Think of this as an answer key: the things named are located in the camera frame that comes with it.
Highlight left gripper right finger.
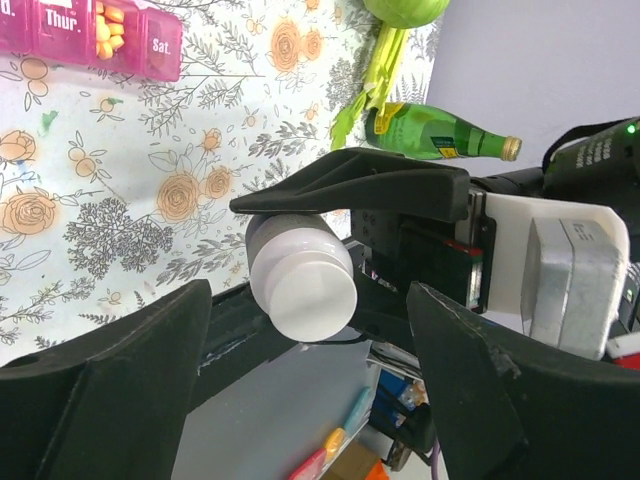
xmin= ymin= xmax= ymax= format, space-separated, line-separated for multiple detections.
xmin=407 ymin=282 xmax=639 ymax=479

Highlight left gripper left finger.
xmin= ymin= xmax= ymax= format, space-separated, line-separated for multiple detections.
xmin=1 ymin=280 xmax=211 ymax=479

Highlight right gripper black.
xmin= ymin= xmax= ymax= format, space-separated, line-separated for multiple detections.
xmin=199 ymin=148 xmax=496 ymax=368

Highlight white capped pill bottle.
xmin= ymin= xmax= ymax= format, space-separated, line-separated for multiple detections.
xmin=245 ymin=214 xmax=353 ymax=310

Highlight pink weekly pill organizer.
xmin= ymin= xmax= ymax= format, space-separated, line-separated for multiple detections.
xmin=1 ymin=0 xmax=182 ymax=82

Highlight white bottle cap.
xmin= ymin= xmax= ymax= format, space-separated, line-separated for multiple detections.
xmin=266 ymin=260 xmax=357 ymax=343

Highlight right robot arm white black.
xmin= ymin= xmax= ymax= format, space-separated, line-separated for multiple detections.
xmin=230 ymin=118 xmax=639 ymax=370

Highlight orange pills in organizer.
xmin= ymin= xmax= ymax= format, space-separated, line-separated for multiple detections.
xmin=95 ymin=1 xmax=125 ymax=60

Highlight green glass bottle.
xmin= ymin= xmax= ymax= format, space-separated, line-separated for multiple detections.
xmin=365 ymin=102 xmax=522 ymax=162

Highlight floral table mat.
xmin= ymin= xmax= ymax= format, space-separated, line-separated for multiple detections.
xmin=0 ymin=0 xmax=446 ymax=371

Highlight celery stalk toy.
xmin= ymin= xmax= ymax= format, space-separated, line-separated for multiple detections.
xmin=330 ymin=23 xmax=410 ymax=150

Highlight green round cabbage toy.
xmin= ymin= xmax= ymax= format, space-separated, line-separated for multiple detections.
xmin=363 ymin=0 xmax=449 ymax=29

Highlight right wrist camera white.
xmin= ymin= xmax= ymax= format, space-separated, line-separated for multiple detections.
xmin=485 ymin=193 xmax=630 ymax=360

